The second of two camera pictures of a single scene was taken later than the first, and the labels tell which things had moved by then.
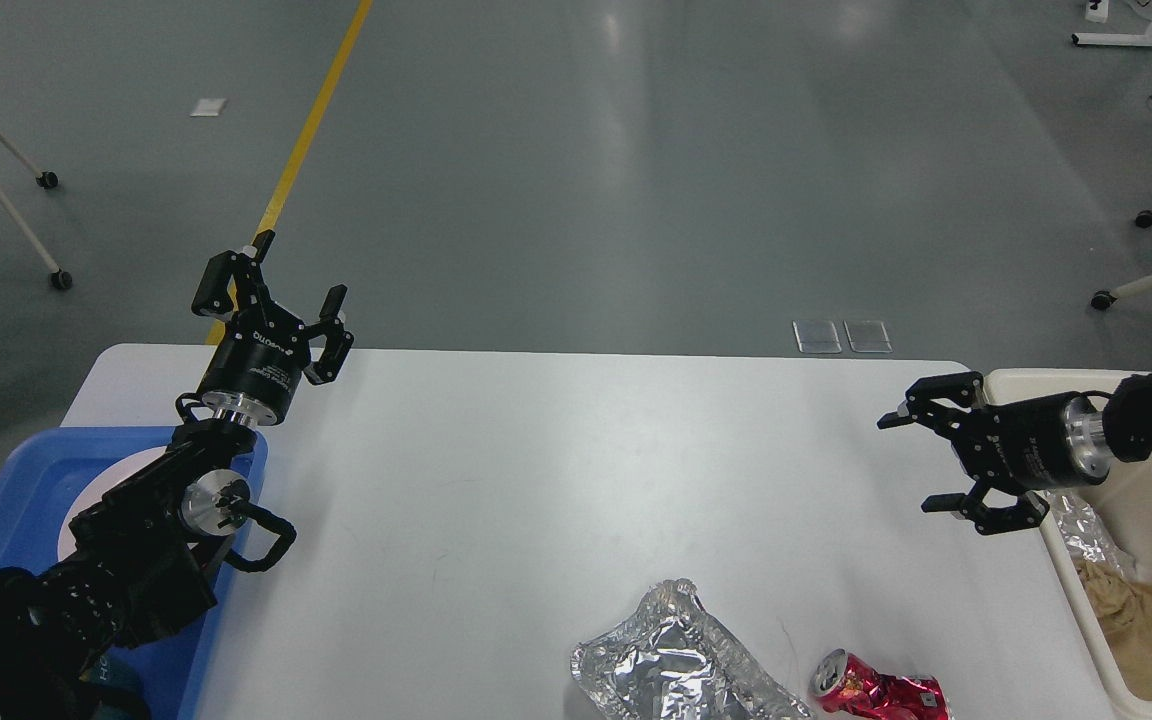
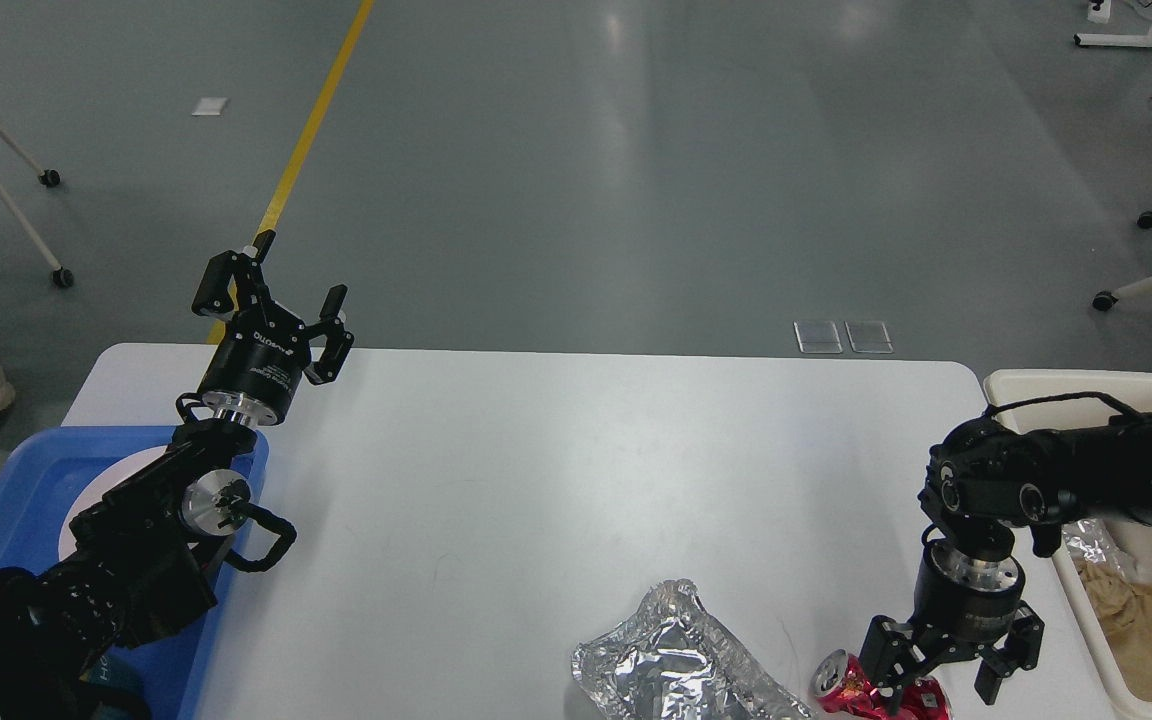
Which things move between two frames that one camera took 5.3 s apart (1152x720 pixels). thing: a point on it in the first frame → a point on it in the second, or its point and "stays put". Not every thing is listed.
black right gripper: (1053, 441) → (961, 605)
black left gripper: (262, 354) stays put
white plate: (107, 479) stays put
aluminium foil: (1085, 533) stays put
